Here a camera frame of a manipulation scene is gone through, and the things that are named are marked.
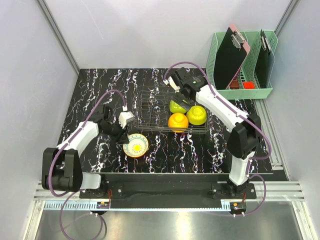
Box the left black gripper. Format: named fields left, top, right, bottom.
left=101, top=118, right=130, bottom=145

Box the white green bowl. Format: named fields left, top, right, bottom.
left=169, top=100, right=187, bottom=114

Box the green striped bowl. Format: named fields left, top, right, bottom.
left=122, top=133, right=149, bottom=153

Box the yellow bowl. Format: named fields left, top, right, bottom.
left=186, top=105, right=207, bottom=126

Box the orange bowl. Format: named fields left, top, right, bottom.
left=125, top=150, right=147, bottom=159
left=167, top=113, right=189, bottom=133

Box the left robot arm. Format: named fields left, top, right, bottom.
left=41, top=104, right=135, bottom=198

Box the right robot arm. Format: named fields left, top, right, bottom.
left=167, top=67, right=262, bottom=199

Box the brown block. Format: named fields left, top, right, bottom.
left=229, top=79, right=240, bottom=90

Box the green plastic file organizer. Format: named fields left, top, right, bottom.
left=205, top=31, right=273, bottom=100

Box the red block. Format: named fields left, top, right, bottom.
left=243, top=81, right=255, bottom=90

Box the black pink clipboard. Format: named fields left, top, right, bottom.
left=213, top=23, right=251, bottom=90

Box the dark green clipboard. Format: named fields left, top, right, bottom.
left=255, top=29, right=275, bottom=89

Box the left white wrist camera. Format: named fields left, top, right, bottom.
left=118, top=105, right=135, bottom=129

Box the wire dish rack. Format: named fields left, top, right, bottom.
left=134, top=86, right=210, bottom=134

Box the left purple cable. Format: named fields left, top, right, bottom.
left=47, top=89, right=128, bottom=240

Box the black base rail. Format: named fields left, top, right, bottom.
left=79, top=173, right=257, bottom=211

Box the white slotted cable duct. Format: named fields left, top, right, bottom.
left=44, top=200, right=110, bottom=211

